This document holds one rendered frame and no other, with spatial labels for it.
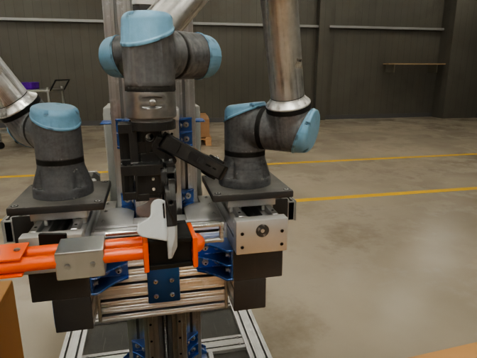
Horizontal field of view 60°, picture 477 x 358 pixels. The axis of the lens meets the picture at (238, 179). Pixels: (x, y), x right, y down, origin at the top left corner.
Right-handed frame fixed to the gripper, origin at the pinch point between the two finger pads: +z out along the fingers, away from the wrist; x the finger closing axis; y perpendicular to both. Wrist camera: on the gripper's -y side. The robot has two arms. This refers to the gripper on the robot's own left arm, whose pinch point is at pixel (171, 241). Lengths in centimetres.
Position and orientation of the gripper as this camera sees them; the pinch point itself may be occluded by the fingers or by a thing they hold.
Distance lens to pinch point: 70.2
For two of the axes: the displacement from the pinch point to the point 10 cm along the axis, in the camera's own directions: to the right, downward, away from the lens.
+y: -9.7, 0.7, -2.5
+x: 2.5, 2.4, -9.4
